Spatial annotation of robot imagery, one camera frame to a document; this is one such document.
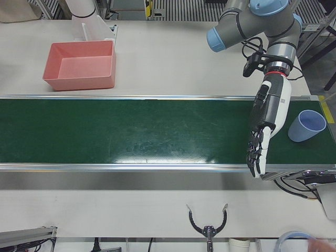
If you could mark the grey white dexterous robot hand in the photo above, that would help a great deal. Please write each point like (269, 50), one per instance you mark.
(282, 105)

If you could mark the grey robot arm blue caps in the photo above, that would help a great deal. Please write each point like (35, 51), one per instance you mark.
(262, 23)

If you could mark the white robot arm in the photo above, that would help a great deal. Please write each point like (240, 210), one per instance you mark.
(84, 15)

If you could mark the light blue plastic cup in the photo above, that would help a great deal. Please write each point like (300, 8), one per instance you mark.
(302, 131)

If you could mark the white paper cup stack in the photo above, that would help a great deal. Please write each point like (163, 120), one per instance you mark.
(239, 245)

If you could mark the person hand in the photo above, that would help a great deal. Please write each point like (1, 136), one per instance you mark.
(323, 246)

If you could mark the pink plastic box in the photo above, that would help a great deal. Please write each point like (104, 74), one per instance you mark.
(78, 68)

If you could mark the brown cardboard box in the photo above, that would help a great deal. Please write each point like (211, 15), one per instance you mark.
(18, 9)

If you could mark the clear plastic tube loop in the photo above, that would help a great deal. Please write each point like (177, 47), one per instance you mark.
(284, 236)

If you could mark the black curved claw tool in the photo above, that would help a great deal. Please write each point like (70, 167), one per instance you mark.
(208, 232)

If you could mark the green conveyor belt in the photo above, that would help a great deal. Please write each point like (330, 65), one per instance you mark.
(131, 131)

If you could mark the aluminium extrusion bar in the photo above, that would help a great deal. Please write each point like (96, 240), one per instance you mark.
(26, 233)

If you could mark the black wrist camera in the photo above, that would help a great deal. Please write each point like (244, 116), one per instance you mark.
(250, 65)

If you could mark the aluminium frame structure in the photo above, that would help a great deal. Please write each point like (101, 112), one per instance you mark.
(317, 29)

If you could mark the yellow black post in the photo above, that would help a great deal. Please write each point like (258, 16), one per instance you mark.
(148, 8)

